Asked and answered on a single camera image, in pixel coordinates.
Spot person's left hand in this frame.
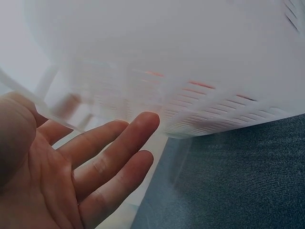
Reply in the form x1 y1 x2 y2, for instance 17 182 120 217
0 92 161 229

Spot white slotted plastic basket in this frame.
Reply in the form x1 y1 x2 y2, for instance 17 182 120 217
0 0 305 140

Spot person's legs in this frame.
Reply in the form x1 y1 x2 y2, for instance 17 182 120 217
130 114 305 229

